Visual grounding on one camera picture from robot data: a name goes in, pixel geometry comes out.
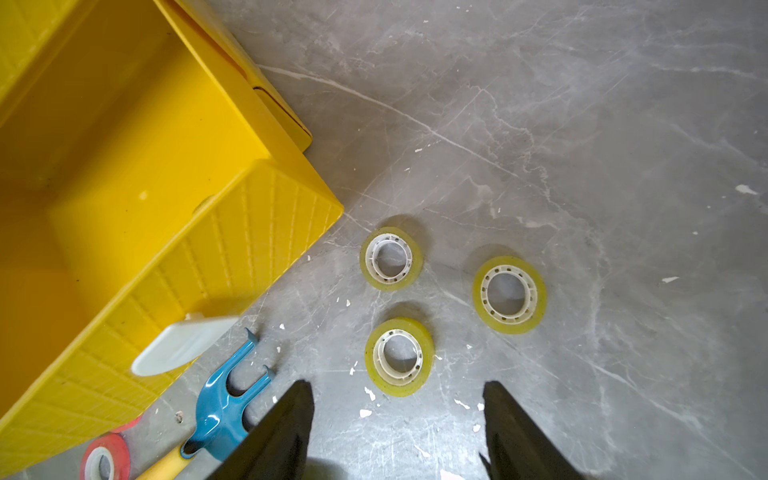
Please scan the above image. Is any red tape roll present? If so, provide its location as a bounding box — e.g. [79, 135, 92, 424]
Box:
[79, 416, 141, 480]

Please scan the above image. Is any blue toy garden fork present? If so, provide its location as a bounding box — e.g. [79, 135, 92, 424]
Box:
[136, 327, 278, 480]

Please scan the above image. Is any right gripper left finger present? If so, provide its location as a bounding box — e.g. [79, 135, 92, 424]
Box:
[209, 380, 315, 479]

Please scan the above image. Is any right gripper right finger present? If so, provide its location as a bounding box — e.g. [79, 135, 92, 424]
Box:
[480, 381, 584, 479]

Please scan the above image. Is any yellow drawer cabinet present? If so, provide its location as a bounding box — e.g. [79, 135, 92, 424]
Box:
[1, 1, 343, 476]

